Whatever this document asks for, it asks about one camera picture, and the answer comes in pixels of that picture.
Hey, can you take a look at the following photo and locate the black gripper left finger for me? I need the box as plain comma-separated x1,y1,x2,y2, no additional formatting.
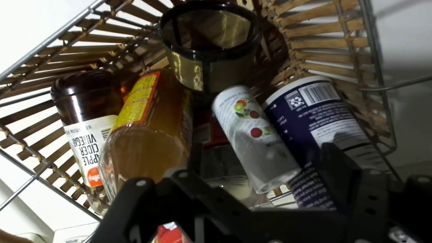
87,168,253,243

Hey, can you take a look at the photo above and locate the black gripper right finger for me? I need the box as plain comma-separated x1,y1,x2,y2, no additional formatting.
313,141,432,243

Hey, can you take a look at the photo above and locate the white cylindrical container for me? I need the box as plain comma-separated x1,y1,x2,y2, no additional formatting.
210,83,302,195

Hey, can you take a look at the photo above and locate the red-topped container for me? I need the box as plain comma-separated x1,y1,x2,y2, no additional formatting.
149,220,192,243

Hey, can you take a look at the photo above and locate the navy cylindrical container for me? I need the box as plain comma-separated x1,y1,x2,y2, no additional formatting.
260,74,394,213

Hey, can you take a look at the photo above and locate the yellow oil bottle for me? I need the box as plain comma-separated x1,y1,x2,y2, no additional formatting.
97,69,195,202

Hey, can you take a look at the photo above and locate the brown jar with white label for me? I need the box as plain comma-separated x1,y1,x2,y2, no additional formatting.
48,69,137,218

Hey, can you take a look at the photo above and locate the dark glass jar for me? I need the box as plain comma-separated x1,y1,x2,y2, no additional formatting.
157,1,290,97

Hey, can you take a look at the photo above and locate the white top-load washer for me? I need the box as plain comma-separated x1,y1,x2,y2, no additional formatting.
0,0,432,243

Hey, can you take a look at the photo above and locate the wicker basket with wire frame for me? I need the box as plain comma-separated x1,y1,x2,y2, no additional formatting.
0,0,399,222

